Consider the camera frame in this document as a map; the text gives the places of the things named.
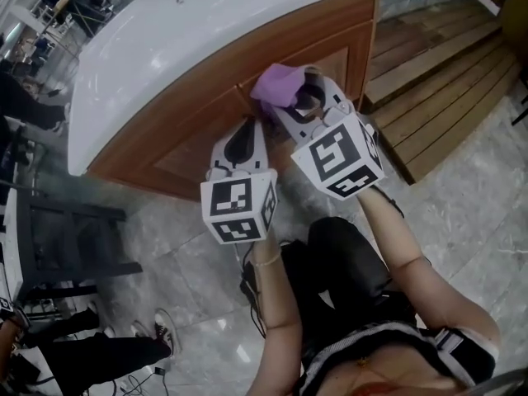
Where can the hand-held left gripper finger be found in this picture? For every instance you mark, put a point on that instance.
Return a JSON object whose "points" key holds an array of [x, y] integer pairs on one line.
{"points": [[260, 157], [218, 159]]}

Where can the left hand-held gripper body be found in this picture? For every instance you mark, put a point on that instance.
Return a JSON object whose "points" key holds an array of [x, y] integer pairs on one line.
{"points": [[231, 198]]}

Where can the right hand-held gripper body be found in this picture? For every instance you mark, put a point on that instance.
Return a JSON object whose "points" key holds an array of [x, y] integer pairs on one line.
{"points": [[330, 155]]}

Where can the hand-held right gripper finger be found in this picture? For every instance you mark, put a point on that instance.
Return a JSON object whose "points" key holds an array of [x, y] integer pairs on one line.
{"points": [[290, 126], [333, 91]]}

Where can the purple cloth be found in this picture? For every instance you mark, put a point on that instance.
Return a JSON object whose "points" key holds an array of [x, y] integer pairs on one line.
{"points": [[276, 85]]}

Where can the person's left forearm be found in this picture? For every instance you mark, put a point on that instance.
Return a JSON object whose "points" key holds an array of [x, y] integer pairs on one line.
{"points": [[276, 291]]}

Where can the person's right forearm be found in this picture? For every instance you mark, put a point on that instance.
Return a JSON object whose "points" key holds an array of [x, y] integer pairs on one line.
{"points": [[387, 229]]}

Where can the wooden vanity cabinet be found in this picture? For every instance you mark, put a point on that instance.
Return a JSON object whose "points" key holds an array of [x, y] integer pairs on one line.
{"points": [[214, 72]]}

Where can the wooden slatted platform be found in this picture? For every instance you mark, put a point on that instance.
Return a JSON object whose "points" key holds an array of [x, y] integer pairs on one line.
{"points": [[433, 97]]}

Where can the person's legs black trousers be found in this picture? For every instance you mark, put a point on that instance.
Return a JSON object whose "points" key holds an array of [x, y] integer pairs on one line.
{"points": [[342, 262]]}

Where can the white ceramic sink basin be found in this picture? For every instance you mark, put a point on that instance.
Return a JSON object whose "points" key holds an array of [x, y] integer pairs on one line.
{"points": [[165, 48]]}

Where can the black charger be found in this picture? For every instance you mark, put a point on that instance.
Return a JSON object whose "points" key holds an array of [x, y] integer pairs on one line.
{"points": [[159, 371]]}

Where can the person's torso grey mesh top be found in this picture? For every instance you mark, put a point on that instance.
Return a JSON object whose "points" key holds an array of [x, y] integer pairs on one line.
{"points": [[350, 353]]}

